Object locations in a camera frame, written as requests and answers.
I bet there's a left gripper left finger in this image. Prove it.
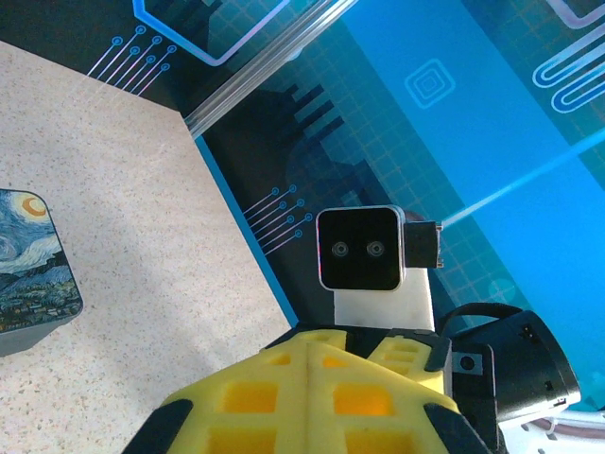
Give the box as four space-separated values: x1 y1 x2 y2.
125 340 308 454

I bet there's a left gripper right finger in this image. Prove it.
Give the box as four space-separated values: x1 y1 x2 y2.
306 343 502 454

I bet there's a starry night tin box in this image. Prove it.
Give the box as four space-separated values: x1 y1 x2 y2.
0 188 85 358

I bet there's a blue table edge trim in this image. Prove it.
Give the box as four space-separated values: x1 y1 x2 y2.
194 133 303 328

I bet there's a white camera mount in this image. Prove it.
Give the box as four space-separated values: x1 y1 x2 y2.
333 267 436 332

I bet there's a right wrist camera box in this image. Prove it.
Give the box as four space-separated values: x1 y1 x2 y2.
315 204 406 293

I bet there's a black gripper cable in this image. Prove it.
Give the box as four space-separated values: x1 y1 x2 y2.
434 302 524 332

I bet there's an aluminium frame post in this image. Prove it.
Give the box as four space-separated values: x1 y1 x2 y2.
183 0 358 141

